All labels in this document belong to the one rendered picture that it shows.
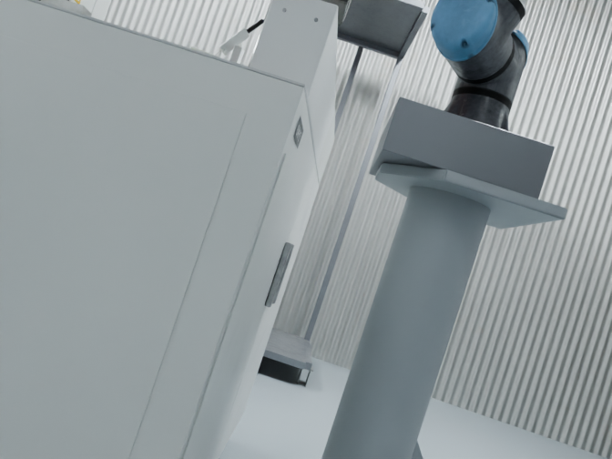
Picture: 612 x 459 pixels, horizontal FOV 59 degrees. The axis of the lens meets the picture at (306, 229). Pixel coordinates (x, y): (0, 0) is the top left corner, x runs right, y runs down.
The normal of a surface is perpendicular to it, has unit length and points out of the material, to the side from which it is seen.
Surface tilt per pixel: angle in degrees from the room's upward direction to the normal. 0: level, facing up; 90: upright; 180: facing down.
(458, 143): 90
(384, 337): 90
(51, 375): 90
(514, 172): 90
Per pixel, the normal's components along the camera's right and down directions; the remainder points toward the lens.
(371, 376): -0.55, -0.22
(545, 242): -0.04, -0.05
